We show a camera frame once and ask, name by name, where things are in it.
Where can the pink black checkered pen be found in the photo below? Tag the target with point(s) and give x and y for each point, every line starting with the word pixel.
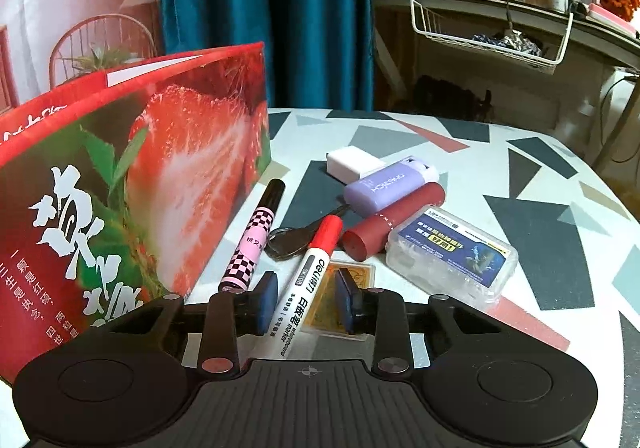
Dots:
pixel 250 243

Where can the pink box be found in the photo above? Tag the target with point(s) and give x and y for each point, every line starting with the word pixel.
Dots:
pixel 607 15

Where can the red strawberry print cardboard box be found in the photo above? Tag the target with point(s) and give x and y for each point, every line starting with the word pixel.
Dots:
pixel 150 152

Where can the clear plastic box blue label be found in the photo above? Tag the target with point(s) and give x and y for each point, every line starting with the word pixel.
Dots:
pixel 450 253

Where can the dark patterned cloth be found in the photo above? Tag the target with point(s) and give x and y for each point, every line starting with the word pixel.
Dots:
pixel 515 41

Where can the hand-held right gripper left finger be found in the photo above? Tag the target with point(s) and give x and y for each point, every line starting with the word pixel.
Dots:
pixel 267 298

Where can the white eraser block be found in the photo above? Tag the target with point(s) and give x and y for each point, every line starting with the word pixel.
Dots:
pixel 350 163

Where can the red cap whiteboard marker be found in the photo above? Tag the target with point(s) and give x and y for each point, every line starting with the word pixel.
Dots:
pixel 305 273

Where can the cluttered vanity shelf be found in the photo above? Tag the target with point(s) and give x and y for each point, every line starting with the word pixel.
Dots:
pixel 600 40

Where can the teal curtain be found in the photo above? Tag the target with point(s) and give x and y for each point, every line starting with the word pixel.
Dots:
pixel 300 17

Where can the dark bag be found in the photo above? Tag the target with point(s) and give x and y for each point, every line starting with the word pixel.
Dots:
pixel 450 97

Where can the dark red lipstick tube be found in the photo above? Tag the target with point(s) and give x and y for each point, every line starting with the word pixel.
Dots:
pixel 385 225

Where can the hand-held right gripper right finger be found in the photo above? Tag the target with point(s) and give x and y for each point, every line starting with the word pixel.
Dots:
pixel 346 300

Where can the yellow card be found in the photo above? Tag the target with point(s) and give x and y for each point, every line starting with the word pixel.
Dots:
pixel 322 298

